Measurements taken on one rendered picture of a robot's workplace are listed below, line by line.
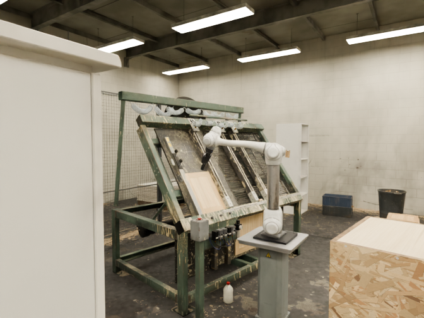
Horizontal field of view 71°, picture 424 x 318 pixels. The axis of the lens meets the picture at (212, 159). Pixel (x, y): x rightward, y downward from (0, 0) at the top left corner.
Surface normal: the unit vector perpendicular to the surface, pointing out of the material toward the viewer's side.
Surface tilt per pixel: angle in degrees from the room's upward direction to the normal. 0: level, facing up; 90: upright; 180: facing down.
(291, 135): 90
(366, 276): 90
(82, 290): 90
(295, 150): 90
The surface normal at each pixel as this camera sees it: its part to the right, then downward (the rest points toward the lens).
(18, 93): 0.83, 0.03
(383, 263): -0.66, 0.04
